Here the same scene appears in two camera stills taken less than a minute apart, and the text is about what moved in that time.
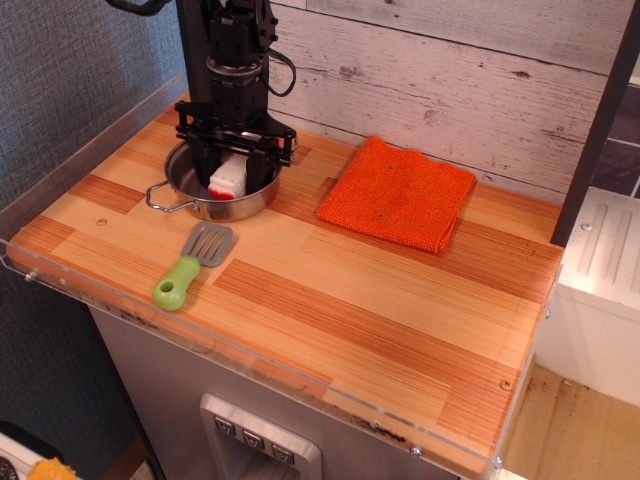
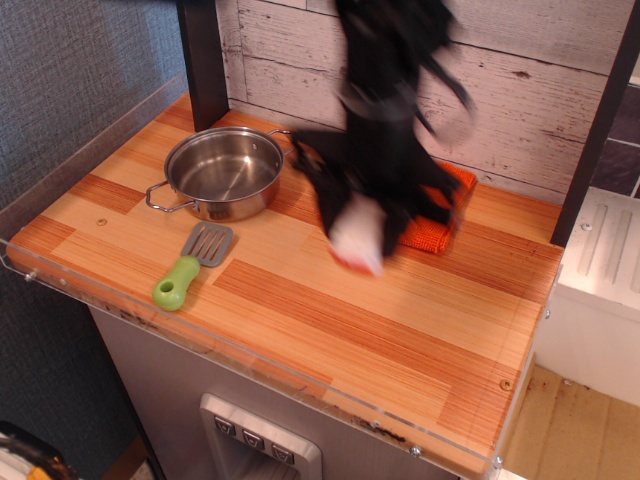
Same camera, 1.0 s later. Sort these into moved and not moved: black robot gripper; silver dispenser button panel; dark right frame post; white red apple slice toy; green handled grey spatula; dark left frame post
Moved: black robot gripper; white red apple slice toy
Not moved: green handled grey spatula; dark left frame post; dark right frame post; silver dispenser button panel
